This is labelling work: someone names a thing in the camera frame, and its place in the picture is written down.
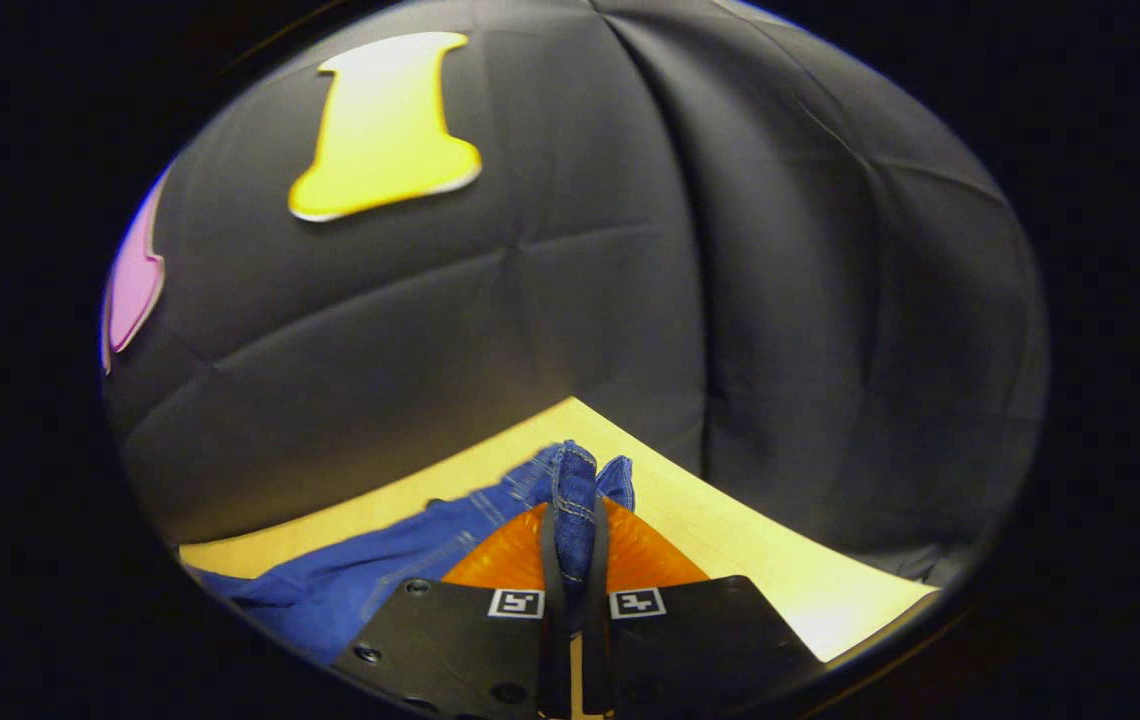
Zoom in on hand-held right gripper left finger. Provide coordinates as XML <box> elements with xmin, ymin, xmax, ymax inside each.
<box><xmin>330</xmin><ymin>500</ymin><xmax>571</xmax><ymax>720</ymax></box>

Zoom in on blue jeans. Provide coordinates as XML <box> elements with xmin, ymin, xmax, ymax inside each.
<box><xmin>192</xmin><ymin>440</ymin><xmax>636</xmax><ymax>666</ymax></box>

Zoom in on black backdrop cloth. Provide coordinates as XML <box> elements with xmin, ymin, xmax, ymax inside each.
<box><xmin>100</xmin><ymin>0</ymin><xmax>1049</xmax><ymax>586</ymax></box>

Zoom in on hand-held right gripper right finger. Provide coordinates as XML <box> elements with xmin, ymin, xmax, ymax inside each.
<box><xmin>585</xmin><ymin>497</ymin><xmax>821</xmax><ymax>720</ymax></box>

